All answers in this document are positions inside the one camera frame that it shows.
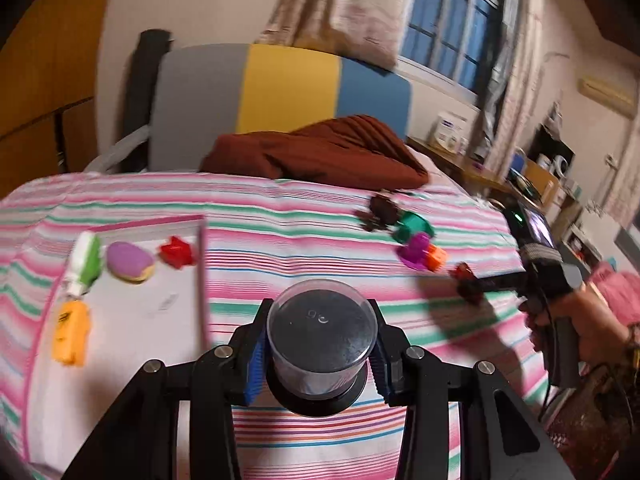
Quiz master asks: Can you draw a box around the small orange toy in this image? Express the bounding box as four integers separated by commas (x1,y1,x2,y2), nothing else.
424,245,447,272

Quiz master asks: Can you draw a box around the black cabinet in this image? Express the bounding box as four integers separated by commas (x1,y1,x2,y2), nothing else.
527,125,576,176

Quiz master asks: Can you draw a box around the dark red toy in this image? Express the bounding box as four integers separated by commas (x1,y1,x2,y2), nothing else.
449,262,483,306

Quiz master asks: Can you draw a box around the pink green striped blanket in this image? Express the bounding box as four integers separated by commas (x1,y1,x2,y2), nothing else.
0,170,556,480

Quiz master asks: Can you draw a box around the wooden wardrobe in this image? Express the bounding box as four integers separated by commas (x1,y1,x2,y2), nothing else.
0,0,121,196

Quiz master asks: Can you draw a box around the purple plastic toy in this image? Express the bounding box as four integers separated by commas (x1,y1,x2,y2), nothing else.
397,232,433,271

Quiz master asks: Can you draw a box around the grey yellow blue headboard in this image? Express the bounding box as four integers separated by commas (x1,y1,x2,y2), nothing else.
150,42,413,171

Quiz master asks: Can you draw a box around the white bed rail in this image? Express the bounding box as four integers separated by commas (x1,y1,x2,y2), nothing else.
82,125,151,173

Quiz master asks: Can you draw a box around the pink shallow tray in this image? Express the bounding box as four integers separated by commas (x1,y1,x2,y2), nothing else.
22,214,213,471

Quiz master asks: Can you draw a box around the wooden desk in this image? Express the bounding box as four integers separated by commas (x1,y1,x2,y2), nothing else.
407,135,546,206

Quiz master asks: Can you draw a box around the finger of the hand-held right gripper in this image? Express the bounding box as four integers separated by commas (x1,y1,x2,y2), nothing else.
470,270,528,295

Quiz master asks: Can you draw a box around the window with blue panes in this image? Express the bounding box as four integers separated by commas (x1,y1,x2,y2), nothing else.
400,0,506,93

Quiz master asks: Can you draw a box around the wall air conditioner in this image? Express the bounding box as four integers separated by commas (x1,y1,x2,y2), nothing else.
577,76,638,120

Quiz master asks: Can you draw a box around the grey beige curtain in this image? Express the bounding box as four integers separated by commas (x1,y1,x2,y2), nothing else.
470,0,546,171

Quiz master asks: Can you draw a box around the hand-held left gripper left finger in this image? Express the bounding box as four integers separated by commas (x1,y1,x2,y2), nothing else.
62,299,273,480

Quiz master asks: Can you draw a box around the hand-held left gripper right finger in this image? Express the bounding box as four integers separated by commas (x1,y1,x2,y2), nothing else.
369,300,576,480

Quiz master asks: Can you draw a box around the cardboard box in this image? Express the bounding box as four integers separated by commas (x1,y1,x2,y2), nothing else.
522,160,561,206

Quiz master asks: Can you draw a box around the black rolled mat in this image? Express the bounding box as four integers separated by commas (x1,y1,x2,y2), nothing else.
122,29,173,171

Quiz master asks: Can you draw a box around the orange yellow toy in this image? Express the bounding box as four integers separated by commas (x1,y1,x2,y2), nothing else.
51,300,92,368

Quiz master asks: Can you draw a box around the brown quilted jacket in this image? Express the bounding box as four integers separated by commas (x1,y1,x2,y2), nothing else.
199,115,430,192

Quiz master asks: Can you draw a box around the brown toy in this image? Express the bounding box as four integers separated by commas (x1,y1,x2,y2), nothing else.
356,194,401,233

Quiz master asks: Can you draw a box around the clear round container black base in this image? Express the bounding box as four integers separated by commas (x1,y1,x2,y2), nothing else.
265,280,378,417

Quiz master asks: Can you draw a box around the green and white toy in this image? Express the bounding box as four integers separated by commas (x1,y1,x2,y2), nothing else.
65,232,103,298

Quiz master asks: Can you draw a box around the purple egg-shaped toy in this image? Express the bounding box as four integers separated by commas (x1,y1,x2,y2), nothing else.
106,241,156,285

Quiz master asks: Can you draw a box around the pink fluffy cloth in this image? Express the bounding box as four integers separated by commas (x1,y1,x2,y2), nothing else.
585,260,640,326

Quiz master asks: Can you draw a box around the white printed box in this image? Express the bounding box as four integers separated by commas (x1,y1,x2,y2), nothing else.
429,111,468,153

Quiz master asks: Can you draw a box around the person's right hand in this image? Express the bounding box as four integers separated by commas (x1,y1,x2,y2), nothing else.
522,290,633,367

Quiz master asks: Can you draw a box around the beige patterned curtain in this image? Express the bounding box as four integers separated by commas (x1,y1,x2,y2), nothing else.
255,0,426,73

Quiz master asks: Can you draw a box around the green plastic toy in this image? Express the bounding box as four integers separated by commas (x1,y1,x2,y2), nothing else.
391,211,435,243

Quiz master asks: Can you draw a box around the dark patterned clothing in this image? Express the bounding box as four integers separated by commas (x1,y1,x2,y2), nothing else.
540,355,640,480

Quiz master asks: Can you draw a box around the red star toy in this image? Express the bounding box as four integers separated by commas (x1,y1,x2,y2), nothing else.
159,236,196,268

